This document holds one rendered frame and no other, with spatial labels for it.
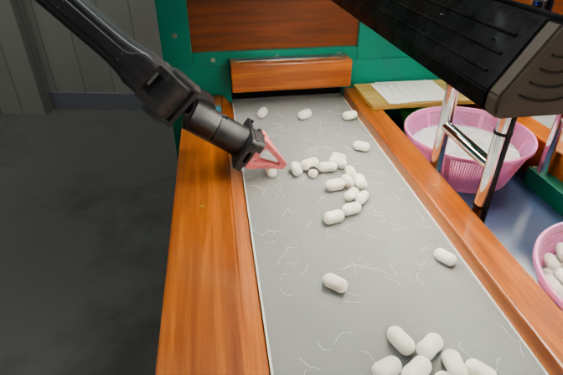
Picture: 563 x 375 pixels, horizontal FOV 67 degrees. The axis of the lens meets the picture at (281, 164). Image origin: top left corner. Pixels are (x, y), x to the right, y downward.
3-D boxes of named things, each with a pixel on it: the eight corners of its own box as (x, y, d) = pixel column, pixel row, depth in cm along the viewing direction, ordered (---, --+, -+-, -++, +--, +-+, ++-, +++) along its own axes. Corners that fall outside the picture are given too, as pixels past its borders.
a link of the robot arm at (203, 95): (139, 109, 68) (173, 69, 67) (145, 90, 79) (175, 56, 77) (197, 152, 74) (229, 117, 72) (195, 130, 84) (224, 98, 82)
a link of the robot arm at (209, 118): (175, 130, 70) (193, 101, 69) (176, 116, 76) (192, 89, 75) (212, 149, 73) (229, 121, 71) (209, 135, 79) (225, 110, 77)
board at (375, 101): (371, 110, 101) (372, 105, 100) (353, 88, 113) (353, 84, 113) (498, 102, 105) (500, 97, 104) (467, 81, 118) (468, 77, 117)
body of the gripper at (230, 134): (256, 120, 80) (223, 101, 77) (262, 145, 72) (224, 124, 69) (238, 146, 82) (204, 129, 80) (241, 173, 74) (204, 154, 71)
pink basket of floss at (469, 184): (505, 220, 79) (519, 177, 74) (377, 172, 94) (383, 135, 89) (536, 163, 97) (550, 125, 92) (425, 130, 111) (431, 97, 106)
